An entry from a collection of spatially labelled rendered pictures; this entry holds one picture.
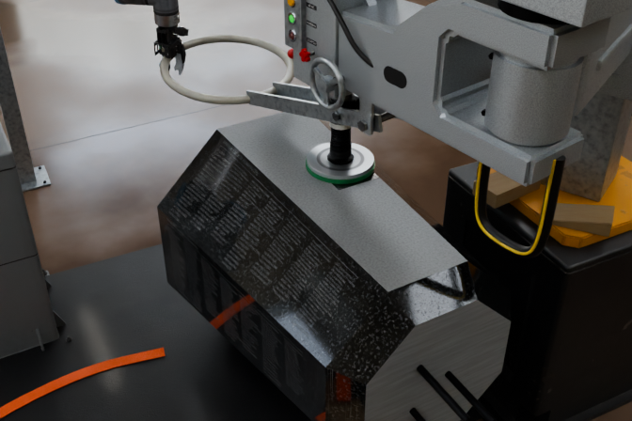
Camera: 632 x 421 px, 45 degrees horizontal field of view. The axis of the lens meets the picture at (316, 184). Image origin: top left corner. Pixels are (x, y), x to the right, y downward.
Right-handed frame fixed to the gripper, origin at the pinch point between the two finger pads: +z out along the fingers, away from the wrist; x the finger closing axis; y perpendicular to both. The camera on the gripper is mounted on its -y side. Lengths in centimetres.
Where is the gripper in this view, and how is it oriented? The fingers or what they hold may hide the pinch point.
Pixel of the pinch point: (174, 70)
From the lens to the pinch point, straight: 298.2
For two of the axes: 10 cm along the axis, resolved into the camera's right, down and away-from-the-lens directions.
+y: -3.6, 5.5, -7.5
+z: -0.3, 8.0, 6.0
